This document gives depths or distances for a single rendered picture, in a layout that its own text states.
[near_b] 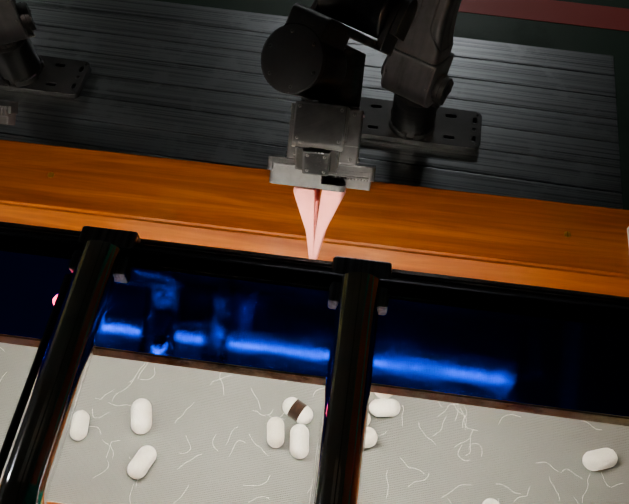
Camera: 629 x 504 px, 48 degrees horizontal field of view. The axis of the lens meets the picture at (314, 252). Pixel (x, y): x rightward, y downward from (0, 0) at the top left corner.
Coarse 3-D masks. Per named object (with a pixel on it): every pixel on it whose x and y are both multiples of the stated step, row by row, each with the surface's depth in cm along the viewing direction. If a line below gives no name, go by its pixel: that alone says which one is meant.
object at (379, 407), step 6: (372, 402) 73; (378, 402) 72; (384, 402) 72; (390, 402) 72; (396, 402) 72; (372, 408) 72; (378, 408) 72; (384, 408) 72; (390, 408) 72; (396, 408) 72; (372, 414) 73; (378, 414) 72; (384, 414) 72; (390, 414) 72; (396, 414) 72
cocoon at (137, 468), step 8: (144, 448) 70; (152, 448) 70; (136, 456) 69; (144, 456) 69; (152, 456) 70; (128, 464) 70; (136, 464) 69; (144, 464) 69; (128, 472) 69; (136, 472) 69; (144, 472) 69
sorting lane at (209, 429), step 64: (0, 384) 75; (128, 384) 75; (192, 384) 75; (256, 384) 75; (0, 448) 72; (64, 448) 72; (128, 448) 72; (192, 448) 72; (256, 448) 72; (384, 448) 72; (448, 448) 72; (512, 448) 72; (576, 448) 72
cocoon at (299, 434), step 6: (294, 426) 71; (300, 426) 71; (294, 432) 71; (300, 432) 70; (306, 432) 71; (294, 438) 70; (300, 438) 70; (306, 438) 71; (294, 444) 70; (300, 444) 70; (306, 444) 70; (294, 450) 70; (300, 450) 70; (306, 450) 70; (294, 456) 70; (300, 456) 70
